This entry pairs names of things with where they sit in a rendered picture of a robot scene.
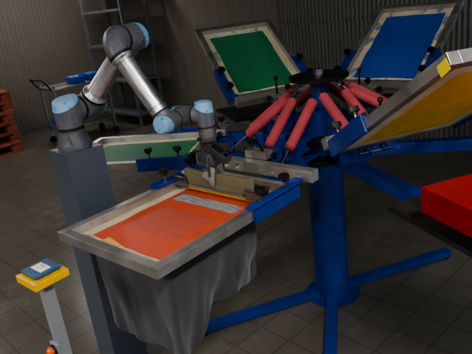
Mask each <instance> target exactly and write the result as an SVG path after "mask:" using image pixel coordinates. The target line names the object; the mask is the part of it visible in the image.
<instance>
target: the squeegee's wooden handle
mask: <svg viewBox="0 0 472 354"><path fill-rule="evenodd" d="M204 172H205V170H201V169H194V168H190V167H187V168H185V169H184V174H185V177H186V178H187V179H188V184H190V183H192V184H196V185H202V186H206V187H210V188H216V189H219V190H226V191H230V192H236V193H240V194H243V195H245V193H244V191H243V188H244V189H248V190H254V180H253V178H245V177H241V176H234V175H229V174H224V173H217V172H214V177H215V179H214V181H215V185H214V186H213V187H212V186H211V185H210V182H209V181H208V180H207V179H205V178H203V176H202V174H203V173H204Z"/></svg>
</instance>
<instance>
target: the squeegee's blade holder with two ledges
mask: <svg viewBox="0 0 472 354"><path fill-rule="evenodd" d="M188 185H189V186H190V187H194V188H199V189H203V190H209V191H213V192H219V193H223V194H227V195H232V196H236V197H242V198H244V197H245V195H243V194H240V193H236V192H230V191H226V190H219V189H216V188H210V187H206V186H202V185H196V184H192V183H190V184H188Z"/></svg>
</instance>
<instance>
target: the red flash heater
mask: <svg viewBox="0 0 472 354"><path fill-rule="evenodd" d="M421 211H422V212H424V213H425V214H427V215H429V216H431V217H433V218H435V219H437V220H439V221H440V222H442V223H444V224H446V225H448V226H450V227H452V228H454V229H455V230H458V231H459V232H462V233H464V234H465V235H467V236H469V237H471V238H472V173H471V174H468V175H465V176H460V177H457V178H453V179H449V180H446V181H442V182H439V183H434V184H431V185H426V186H423V187H421Z"/></svg>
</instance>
